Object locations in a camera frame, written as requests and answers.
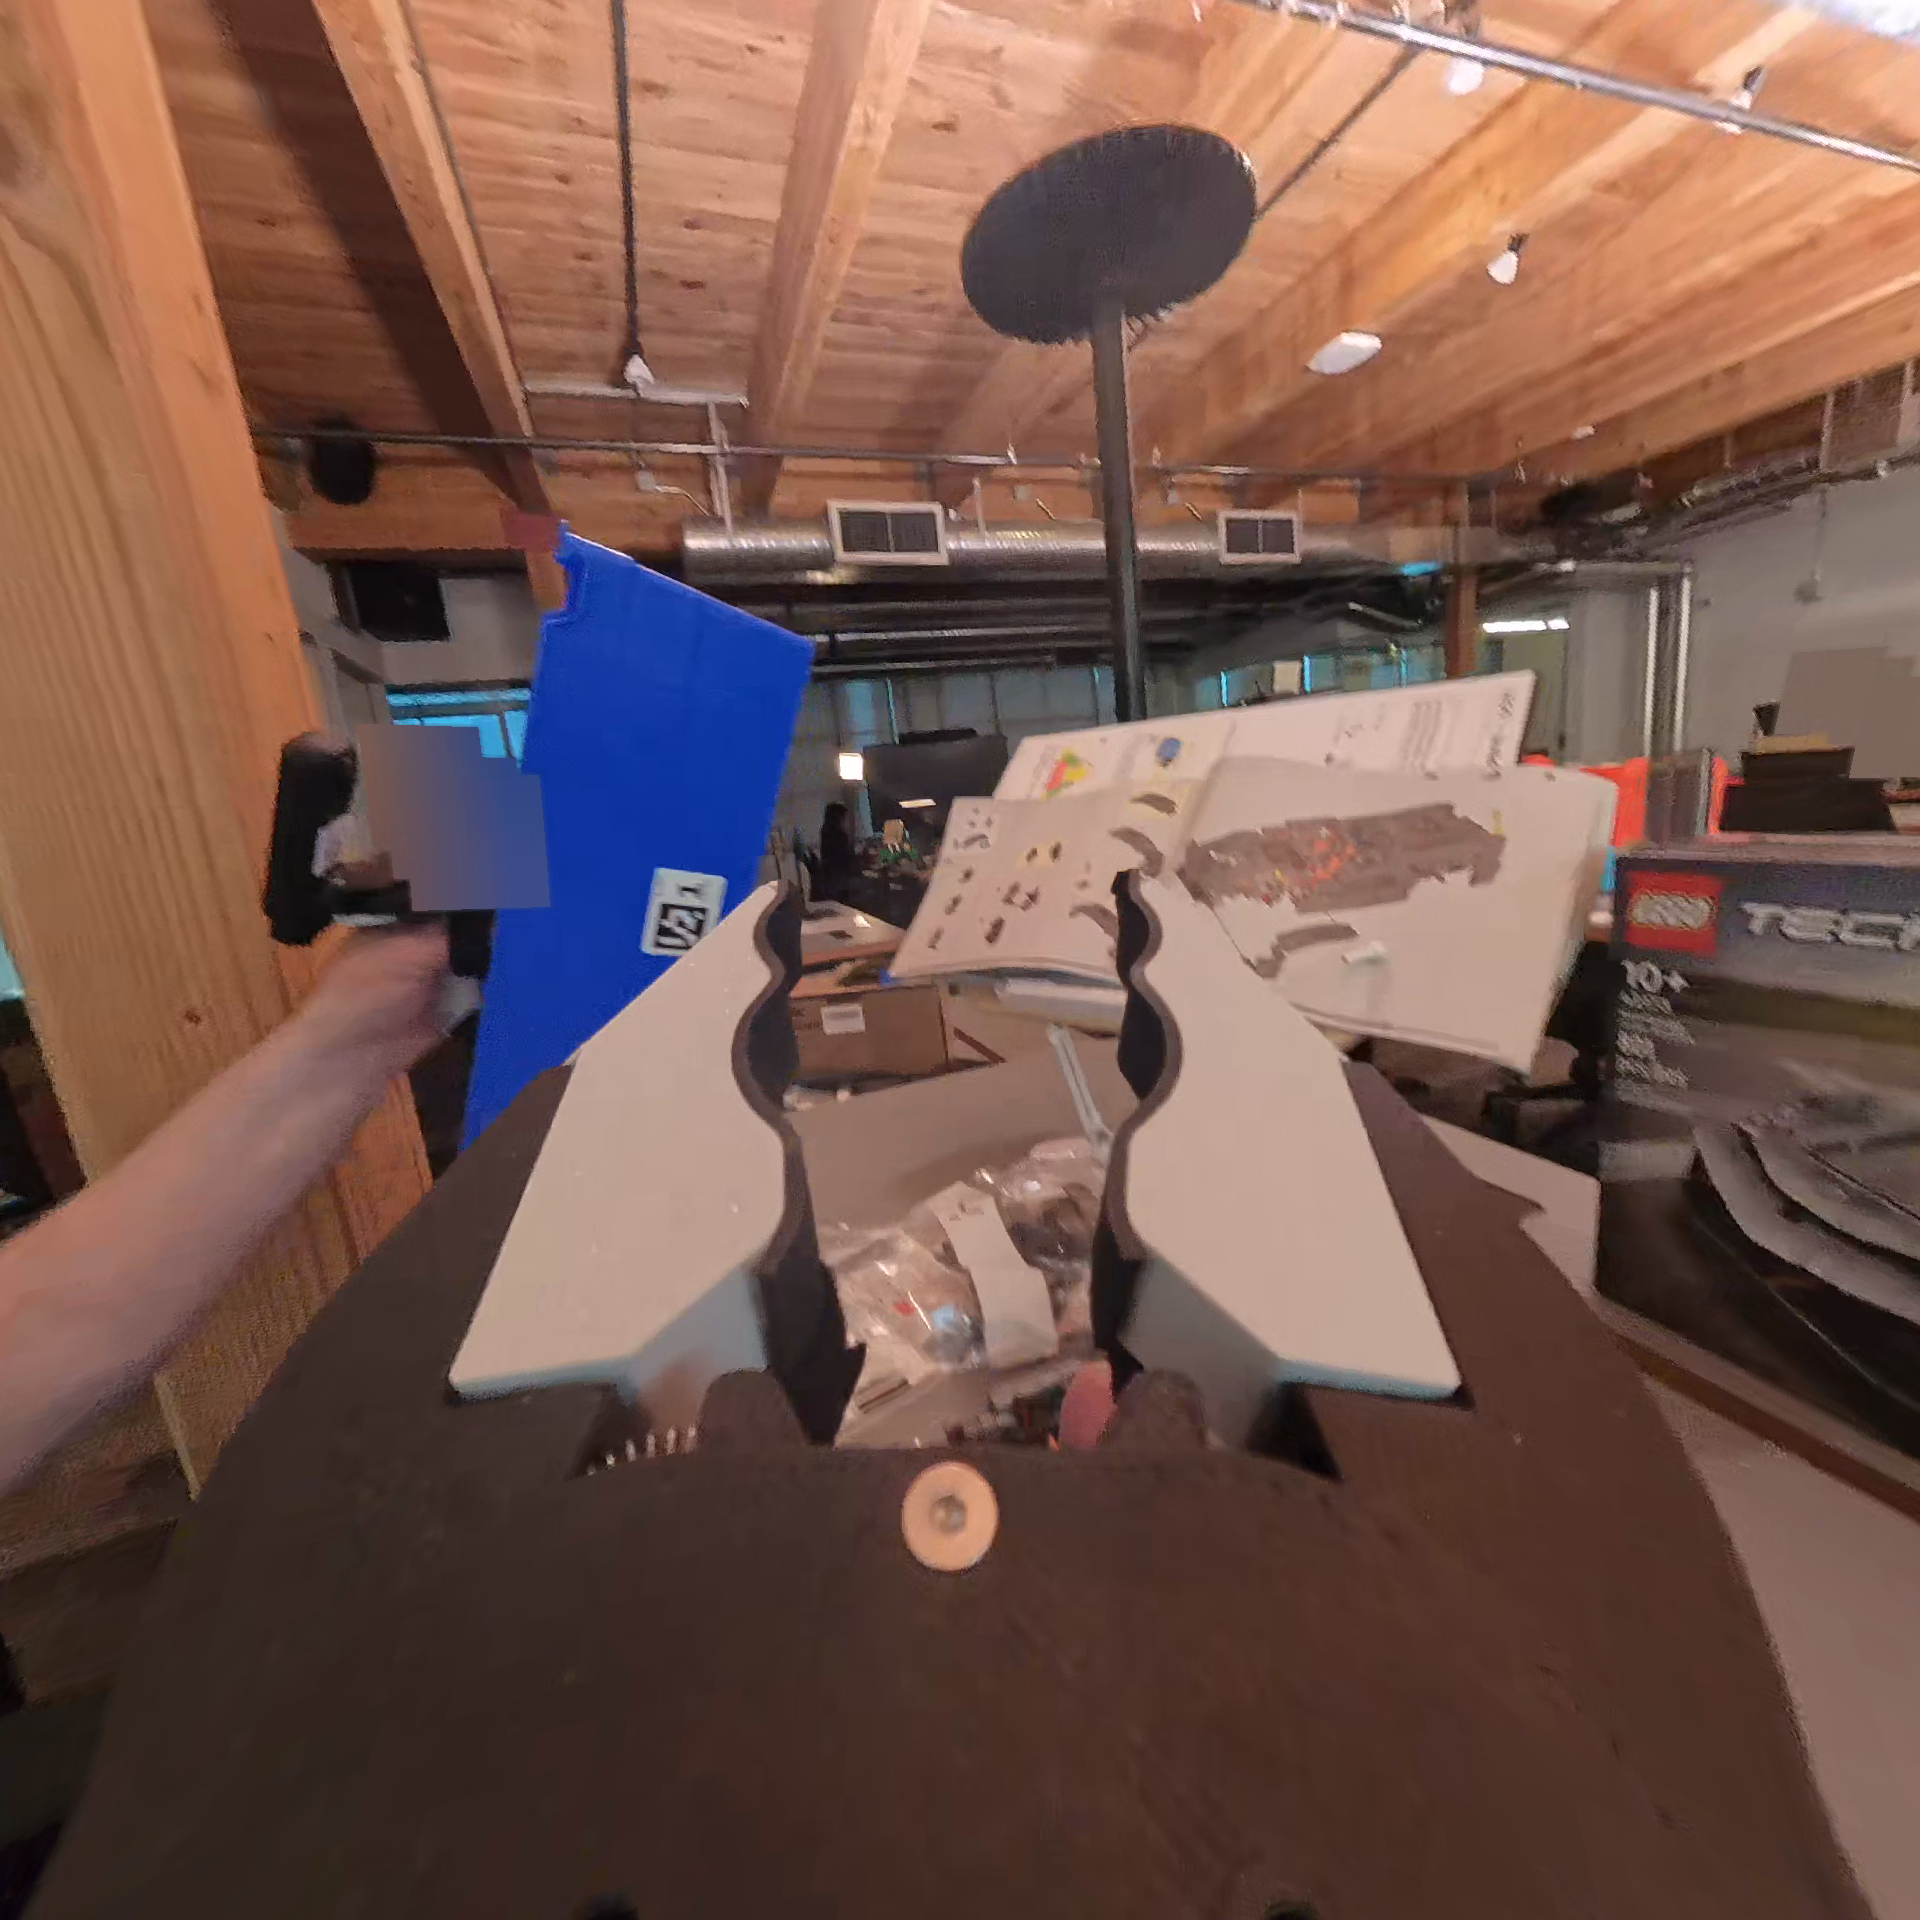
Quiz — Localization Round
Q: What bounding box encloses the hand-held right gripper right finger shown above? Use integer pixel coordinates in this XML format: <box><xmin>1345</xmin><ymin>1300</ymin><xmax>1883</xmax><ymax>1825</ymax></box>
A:
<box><xmin>1091</xmin><ymin>873</ymin><xmax>1466</xmax><ymax>1444</ymax></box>

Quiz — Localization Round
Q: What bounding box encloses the thick wooden post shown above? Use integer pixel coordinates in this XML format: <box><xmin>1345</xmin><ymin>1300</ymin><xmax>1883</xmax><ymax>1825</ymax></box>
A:
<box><xmin>0</xmin><ymin>0</ymin><xmax>437</xmax><ymax>1503</ymax></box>

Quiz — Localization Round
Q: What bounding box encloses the white book stand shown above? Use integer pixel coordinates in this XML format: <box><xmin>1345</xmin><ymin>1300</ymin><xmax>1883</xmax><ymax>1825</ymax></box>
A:
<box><xmin>1042</xmin><ymin>1019</ymin><xmax>1128</xmax><ymax>1161</ymax></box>

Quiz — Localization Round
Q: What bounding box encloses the cardboard box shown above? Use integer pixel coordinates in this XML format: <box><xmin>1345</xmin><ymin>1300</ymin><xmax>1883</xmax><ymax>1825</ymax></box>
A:
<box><xmin>785</xmin><ymin>984</ymin><xmax>953</xmax><ymax>1087</ymax></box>

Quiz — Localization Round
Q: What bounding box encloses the lego set box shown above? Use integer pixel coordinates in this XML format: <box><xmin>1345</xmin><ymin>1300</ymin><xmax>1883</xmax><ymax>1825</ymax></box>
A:
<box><xmin>1593</xmin><ymin>832</ymin><xmax>1920</xmax><ymax>1466</ymax></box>

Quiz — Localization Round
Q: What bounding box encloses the black box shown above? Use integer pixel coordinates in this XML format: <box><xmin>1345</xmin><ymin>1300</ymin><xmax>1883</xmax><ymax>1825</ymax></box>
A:
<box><xmin>1715</xmin><ymin>732</ymin><xmax>1903</xmax><ymax>837</ymax></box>

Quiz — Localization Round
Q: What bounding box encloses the blue bin with square tag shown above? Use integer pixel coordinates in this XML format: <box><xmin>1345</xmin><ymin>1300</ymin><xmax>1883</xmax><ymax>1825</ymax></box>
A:
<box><xmin>457</xmin><ymin>527</ymin><xmax>817</xmax><ymax>1156</ymax></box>

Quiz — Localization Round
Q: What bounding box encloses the person's left forearm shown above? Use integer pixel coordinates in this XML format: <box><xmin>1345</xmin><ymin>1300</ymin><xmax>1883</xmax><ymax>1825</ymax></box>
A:
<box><xmin>0</xmin><ymin>977</ymin><xmax>392</xmax><ymax>1503</ymax></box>

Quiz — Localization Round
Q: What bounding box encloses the silver ventilation duct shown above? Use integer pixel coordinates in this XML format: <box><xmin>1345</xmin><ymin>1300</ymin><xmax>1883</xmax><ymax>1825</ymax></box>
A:
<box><xmin>681</xmin><ymin>507</ymin><xmax>1449</xmax><ymax>589</ymax></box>

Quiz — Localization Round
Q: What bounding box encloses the orange bag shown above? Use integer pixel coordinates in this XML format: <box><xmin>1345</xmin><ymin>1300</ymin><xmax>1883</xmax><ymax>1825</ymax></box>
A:
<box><xmin>1610</xmin><ymin>755</ymin><xmax>1727</xmax><ymax>845</ymax></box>

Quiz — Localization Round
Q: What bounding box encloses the instruction booklet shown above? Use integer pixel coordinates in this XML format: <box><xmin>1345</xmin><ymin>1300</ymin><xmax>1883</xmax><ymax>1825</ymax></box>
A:
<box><xmin>883</xmin><ymin>667</ymin><xmax>1617</xmax><ymax>1077</ymax></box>

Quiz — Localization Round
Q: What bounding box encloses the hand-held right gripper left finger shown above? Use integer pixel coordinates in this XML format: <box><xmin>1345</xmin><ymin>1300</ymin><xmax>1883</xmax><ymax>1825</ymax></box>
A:
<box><xmin>447</xmin><ymin>883</ymin><xmax>869</xmax><ymax>1444</ymax></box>

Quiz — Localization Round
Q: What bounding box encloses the clear bag with white strip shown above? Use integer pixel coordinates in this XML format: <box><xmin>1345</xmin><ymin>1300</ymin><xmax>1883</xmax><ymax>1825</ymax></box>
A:
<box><xmin>816</xmin><ymin>1136</ymin><xmax>1114</xmax><ymax>1419</ymax></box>

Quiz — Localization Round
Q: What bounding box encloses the person's left hand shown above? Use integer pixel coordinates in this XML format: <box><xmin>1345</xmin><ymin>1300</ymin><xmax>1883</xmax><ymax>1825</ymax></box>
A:
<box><xmin>321</xmin><ymin>922</ymin><xmax>481</xmax><ymax>1075</ymax></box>

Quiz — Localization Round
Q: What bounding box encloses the dark monitor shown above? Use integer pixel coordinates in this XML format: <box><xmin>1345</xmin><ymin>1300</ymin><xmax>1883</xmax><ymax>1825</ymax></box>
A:
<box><xmin>862</xmin><ymin>730</ymin><xmax>1010</xmax><ymax>842</ymax></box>

